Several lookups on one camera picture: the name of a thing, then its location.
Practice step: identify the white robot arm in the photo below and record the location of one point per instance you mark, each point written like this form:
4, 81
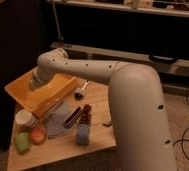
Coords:
136, 103

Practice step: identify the blue rectangular sponge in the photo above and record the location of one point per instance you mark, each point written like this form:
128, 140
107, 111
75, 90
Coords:
82, 136

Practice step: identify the white handled brush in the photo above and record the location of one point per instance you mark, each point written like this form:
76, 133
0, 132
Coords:
80, 92

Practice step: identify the yellow plastic tray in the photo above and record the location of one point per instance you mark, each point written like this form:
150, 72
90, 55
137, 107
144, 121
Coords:
40, 100

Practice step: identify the green sponge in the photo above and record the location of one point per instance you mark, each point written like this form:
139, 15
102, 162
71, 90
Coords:
22, 142

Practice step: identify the metal shelf rack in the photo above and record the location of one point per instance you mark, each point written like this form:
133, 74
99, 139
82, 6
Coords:
146, 33

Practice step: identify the brown bottle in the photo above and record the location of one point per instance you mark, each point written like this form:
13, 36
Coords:
86, 116

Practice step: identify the grey cloth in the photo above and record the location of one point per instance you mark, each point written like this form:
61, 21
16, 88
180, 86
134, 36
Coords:
54, 120

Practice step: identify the orange round sponge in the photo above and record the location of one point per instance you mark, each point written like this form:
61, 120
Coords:
37, 135

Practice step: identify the white paper cup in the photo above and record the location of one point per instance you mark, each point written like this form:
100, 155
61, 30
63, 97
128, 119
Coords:
25, 118

